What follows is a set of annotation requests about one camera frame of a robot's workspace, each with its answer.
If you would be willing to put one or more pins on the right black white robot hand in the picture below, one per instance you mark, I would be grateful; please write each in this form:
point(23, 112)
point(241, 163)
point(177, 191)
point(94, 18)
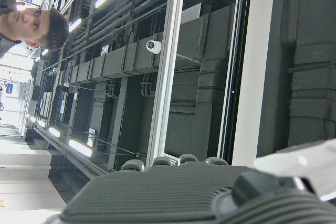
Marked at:
point(157, 195)

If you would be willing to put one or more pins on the dark-haired person grey shirt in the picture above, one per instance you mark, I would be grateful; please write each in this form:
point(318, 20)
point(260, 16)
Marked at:
point(26, 22)

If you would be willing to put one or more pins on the aluminium overhead frame beam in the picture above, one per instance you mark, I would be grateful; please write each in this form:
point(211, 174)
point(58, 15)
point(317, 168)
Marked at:
point(168, 64)

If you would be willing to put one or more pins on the white dome security camera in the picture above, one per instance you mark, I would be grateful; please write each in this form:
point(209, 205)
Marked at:
point(153, 46)

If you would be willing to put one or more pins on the red and blue wall sign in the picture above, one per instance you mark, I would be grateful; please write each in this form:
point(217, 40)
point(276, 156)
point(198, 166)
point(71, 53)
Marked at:
point(9, 88)

